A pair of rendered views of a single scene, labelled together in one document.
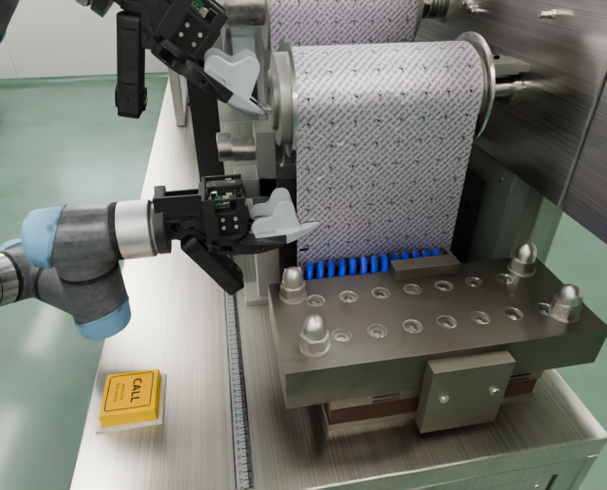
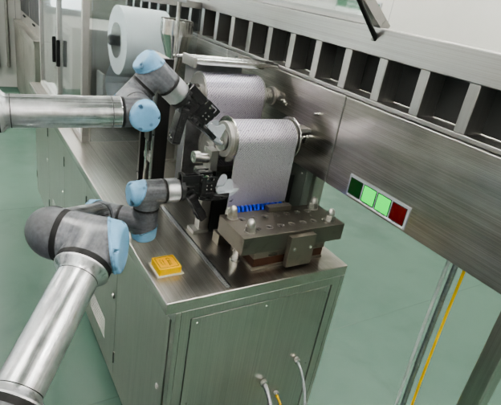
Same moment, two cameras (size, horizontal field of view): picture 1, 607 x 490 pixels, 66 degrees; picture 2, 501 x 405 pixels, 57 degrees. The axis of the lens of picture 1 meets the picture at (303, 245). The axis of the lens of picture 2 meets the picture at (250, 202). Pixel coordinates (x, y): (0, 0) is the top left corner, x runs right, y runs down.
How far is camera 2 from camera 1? 0.95 m
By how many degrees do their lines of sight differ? 23
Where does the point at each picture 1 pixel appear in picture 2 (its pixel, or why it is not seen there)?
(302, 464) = (246, 280)
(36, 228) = (139, 188)
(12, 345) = not seen: outside the picture
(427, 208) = (277, 183)
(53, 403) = not seen: outside the picture
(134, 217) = (175, 184)
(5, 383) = not seen: outside the picture
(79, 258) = (152, 201)
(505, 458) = (315, 273)
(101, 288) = (155, 215)
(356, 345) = (264, 231)
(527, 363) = (319, 238)
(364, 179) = (256, 170)
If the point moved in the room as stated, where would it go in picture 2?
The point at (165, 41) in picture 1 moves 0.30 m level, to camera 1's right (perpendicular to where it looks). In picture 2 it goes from (198, 118) to (290, 123)
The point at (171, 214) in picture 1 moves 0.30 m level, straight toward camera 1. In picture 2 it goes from (188, 183) to (249, 228)
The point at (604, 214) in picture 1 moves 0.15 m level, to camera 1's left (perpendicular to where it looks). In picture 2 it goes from (339, 182) to (299, 182)
